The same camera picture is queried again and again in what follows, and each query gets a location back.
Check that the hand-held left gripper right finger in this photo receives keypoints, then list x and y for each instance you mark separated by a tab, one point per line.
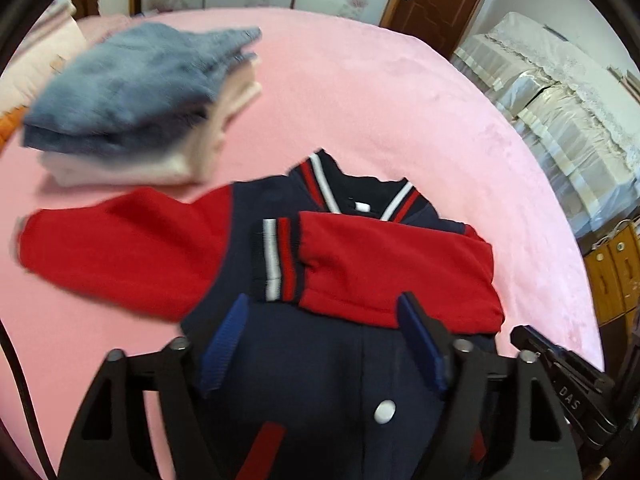
420	345

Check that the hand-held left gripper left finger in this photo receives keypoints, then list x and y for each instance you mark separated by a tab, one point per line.
225	345

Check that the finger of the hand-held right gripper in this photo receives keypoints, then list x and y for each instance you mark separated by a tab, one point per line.
550	350

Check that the red and navy jacket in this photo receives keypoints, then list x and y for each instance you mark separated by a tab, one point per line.
350	265

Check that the wooden cabinet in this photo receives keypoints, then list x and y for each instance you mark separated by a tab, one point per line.
615	270

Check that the folded pale pink garment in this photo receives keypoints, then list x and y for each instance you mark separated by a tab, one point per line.
150	172

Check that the pink bed blanket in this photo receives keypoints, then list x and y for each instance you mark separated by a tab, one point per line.
400	110

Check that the lace-covered furniture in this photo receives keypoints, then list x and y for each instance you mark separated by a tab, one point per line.
550	110

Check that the folded blue jeans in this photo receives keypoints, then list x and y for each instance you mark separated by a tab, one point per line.
130	85

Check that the pink quilt with orange flower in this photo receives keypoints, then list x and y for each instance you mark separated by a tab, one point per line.
40	60

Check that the brown wooden door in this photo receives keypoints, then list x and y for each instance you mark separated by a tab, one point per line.
440	0

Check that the wooden headboard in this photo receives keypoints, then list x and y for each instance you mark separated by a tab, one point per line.
85	2

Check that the folded floral quilt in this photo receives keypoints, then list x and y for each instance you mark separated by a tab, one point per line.
60	7

